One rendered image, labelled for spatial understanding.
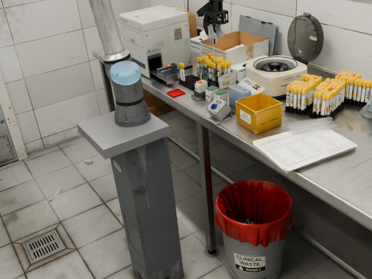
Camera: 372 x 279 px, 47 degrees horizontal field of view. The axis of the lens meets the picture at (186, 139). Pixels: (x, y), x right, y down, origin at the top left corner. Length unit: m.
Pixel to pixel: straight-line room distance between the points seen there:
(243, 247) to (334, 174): 0.71
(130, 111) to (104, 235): 1.11
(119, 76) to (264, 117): 0.58
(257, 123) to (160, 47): 0.83
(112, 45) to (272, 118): 0.70
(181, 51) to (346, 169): 1.20
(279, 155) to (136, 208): 0.69
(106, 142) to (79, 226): 1.18
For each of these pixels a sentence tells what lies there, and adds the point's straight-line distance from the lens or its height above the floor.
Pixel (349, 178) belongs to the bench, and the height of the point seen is 0.87.
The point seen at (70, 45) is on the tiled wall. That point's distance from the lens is 3.50.
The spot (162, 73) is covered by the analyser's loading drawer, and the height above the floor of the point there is 0.93.
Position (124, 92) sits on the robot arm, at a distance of 1.69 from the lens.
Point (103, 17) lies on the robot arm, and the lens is 1.76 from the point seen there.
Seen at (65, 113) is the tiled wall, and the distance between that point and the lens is 3.64.
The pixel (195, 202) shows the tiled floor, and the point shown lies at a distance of 2.76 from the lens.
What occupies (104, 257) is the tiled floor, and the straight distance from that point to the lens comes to 2.51.
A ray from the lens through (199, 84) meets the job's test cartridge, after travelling 1.98.
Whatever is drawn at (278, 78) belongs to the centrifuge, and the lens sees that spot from 1.93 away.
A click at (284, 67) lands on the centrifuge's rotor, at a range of 2.05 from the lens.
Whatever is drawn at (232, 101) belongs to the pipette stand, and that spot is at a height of 0.91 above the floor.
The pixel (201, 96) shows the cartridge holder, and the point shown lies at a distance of 1.99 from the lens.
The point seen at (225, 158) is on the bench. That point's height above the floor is 0.27.
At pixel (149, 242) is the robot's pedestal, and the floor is 0.33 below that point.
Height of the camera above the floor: 1.71
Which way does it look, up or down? 30 degrees down
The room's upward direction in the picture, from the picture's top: 6 degrees counter-clockwise
